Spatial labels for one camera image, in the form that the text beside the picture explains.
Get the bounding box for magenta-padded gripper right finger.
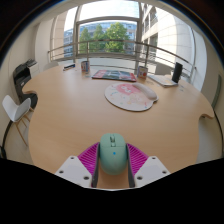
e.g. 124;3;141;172
125;142;171;189

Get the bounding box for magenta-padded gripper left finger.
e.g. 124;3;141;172
54;142;101;189

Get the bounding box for mint green computer mouse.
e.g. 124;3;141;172
98;133;128;176

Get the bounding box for round white pink mouse pad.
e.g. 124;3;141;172
104;82;159;112

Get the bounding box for white chair with wooden legs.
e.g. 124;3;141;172
1;94;35;147

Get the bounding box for light blue illustrated booklet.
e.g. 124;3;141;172
147;73;178;88

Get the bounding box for red white mug with plant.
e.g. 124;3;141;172
137;65;149;80

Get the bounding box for black cylindrical speaker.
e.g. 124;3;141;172
171;61;184;84

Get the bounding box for green door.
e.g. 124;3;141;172
211;73;223;110

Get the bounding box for red and dark magazine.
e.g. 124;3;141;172
91;69;138;83

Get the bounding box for black office printer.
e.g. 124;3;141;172
12;58;39;109

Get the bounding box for small black blue stapler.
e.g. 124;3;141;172
62;63;76;72

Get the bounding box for printed drink can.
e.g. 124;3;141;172
80;60;90;74

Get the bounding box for metal balcony railing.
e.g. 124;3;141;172
47;39;197;83

